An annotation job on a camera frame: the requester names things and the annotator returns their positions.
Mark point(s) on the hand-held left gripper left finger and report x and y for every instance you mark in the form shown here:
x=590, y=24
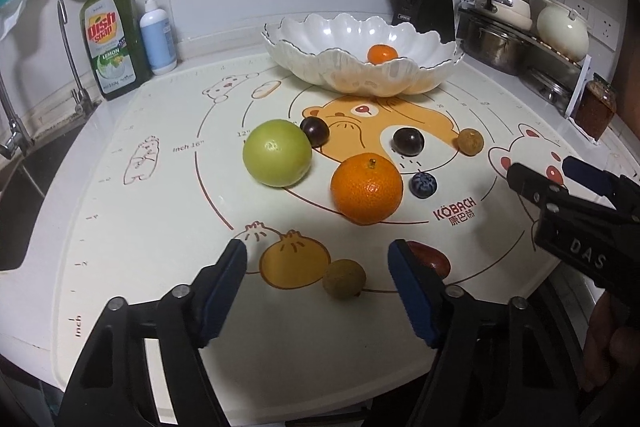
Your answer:
x=225, y=292

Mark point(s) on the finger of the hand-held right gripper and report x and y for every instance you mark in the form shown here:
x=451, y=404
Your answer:
x=585, y=174
x=530, y=184

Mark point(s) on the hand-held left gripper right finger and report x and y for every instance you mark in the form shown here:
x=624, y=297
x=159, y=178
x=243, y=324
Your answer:
x=412, y=292

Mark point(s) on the red date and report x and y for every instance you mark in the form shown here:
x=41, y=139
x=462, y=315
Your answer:
x=434, y=259

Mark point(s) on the brown longan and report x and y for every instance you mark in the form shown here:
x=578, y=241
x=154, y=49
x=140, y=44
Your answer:
x=470, y=142
x=344, y=279

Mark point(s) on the blueberry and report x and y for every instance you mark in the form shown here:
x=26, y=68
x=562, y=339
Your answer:
x=423, y=185

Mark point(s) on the large mandarin orange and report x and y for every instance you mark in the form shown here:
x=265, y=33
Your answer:
x=366, y=188

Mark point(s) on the dark purple plum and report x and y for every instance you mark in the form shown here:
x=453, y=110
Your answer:
x=314, y=130
x=407, y=141

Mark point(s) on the green apple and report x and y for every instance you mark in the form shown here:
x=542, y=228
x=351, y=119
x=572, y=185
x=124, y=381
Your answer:
x=277, y=152

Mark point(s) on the small mandarin orange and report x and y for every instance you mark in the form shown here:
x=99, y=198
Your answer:
x=382, y=54

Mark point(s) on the white scalloped bowl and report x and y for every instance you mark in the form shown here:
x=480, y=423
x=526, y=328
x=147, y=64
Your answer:
x=325, y=37

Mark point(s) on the person's right hand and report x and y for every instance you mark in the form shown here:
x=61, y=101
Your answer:
x=615, y=342

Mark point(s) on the glass jar red sauce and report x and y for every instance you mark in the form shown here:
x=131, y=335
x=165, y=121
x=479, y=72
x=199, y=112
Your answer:
x=595, y=112

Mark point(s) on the metal pot rack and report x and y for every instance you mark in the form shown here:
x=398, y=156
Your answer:
x=582, y=82

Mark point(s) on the steel pan under rack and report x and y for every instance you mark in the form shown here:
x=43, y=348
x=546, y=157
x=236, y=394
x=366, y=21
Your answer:
x=547, y=87

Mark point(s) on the cartoon printed baking mat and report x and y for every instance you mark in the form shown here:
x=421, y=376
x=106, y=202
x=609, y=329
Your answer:
x=150, y=217

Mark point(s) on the large steel pot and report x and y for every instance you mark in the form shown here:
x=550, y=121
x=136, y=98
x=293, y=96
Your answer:
x=492, y=47

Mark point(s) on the cream ceramic pot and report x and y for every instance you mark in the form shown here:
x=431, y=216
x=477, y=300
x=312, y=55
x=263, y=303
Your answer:
x=562, y=32

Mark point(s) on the kitchen sink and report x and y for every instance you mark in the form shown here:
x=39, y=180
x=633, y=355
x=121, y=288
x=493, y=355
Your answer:
x=30, y=187

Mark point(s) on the white blue pump bottle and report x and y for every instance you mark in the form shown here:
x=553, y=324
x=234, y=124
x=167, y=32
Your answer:
x=157, y=42

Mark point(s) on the green dish soap bottle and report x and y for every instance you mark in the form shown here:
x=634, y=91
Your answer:
x=112, y=57

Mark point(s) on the chrome sink faucet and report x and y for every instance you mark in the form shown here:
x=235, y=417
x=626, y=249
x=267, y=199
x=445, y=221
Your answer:
x=12, y=127

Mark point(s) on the slim chrome faucet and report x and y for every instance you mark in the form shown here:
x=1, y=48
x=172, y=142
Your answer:
x=72, y=62

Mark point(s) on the white wall outlets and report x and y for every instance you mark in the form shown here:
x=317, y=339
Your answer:
x=607, y=32

